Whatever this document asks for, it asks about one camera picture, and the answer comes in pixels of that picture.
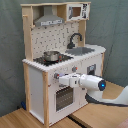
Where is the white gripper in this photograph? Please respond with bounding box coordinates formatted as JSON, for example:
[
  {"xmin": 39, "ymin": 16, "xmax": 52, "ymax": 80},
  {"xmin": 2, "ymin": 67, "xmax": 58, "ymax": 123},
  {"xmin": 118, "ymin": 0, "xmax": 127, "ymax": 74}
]
[{"xmin": 59, "ymin": 74, "xmax": 80, "ymax": 88}]

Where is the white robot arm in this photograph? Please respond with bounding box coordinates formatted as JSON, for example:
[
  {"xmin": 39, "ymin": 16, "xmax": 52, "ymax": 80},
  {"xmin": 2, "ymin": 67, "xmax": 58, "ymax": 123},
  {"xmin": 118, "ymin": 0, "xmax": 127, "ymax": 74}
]
[{"xmin": 59, "ymin": 73, "xmax": 128, "ymax": 107}]

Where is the wooden toy kitchen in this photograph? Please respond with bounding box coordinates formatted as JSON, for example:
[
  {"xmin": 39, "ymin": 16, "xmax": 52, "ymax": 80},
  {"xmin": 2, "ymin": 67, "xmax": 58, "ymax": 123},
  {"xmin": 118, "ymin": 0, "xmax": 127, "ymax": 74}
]
[{"xmin": 22, "ymin": 2, "xmax": 105, "ymax": 127}]

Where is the right red stove knob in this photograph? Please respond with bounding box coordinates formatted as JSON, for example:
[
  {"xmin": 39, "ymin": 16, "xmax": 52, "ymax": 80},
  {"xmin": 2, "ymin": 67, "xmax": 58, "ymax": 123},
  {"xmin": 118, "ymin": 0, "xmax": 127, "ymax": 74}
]
[{"xmin": 72, "ymin": 66, "xmax": 78, "ymax": 72}]

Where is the red stove knob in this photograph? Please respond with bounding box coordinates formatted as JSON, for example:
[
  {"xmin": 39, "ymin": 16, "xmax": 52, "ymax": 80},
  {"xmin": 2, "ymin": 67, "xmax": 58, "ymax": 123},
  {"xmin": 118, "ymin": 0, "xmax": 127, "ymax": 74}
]
[
  {"xmin": 72, "ymin": 66, "xmax": 78, "ymax": 72},
  {"xmin": 54, "ymin": 73, "xmax": 60, "ymax": 79}
]

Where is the left red stove knob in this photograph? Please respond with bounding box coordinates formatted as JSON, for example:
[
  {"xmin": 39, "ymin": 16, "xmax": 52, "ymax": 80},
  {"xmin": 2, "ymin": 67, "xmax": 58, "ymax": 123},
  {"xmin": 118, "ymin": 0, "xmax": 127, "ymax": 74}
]
[{"xmin": 54, "ymin": 73, "xmax": 60, "ymax": 79}]

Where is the white oven door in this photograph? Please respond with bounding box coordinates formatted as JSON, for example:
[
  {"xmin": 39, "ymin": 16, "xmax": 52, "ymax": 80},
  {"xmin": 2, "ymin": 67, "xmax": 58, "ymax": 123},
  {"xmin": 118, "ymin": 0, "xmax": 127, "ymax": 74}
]
[{"xmin": 49, "ymin": 79, "xmax": 80, "ymax": 122}]

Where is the grey toy sink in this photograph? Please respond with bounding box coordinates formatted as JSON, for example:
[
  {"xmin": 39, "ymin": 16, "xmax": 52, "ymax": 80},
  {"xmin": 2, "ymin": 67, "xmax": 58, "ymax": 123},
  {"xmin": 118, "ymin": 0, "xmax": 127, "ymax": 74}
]
[{"xmin": 66, "ymin": 47, "xmax": 94, "ymax": 56}]

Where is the silver metal pot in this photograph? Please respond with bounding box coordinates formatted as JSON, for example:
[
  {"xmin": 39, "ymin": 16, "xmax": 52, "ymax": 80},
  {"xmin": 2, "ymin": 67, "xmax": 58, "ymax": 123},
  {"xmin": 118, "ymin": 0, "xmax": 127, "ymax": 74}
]
[{"xmin": 44, "ymin": 51, "xmax": 60, "ymax": 61}]

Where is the black toy faucet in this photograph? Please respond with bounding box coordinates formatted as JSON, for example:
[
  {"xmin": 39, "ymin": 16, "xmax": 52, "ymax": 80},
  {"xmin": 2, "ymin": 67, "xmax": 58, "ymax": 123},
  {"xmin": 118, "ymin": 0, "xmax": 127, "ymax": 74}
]
[{"xmin": 67, "ymin": 33, "xmax": 82, "ymax": 49}]

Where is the black toy stovetop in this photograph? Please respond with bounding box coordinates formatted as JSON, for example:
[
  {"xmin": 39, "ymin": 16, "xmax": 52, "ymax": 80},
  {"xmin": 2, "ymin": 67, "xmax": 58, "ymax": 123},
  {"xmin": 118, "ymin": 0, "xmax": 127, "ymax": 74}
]
[{"xmin": 33, "ymin": 54, "xmax": 73, "ymax": 66}]

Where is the grey range hood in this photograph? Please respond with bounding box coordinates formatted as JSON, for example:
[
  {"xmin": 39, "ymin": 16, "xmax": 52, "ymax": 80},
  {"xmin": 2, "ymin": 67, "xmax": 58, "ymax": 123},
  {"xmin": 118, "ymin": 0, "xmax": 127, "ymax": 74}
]
[{"xmin": 35, "ymin": 6, "xmax": 64, "ymax": 27}]

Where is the white toy microwave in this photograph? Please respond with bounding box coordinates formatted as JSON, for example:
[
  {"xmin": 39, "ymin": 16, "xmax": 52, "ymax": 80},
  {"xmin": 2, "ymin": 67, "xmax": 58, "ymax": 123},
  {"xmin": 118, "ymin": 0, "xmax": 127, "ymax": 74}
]
[{"xmin": 67, "ymin": 4, "xmax": 89, "ymax": 21}]

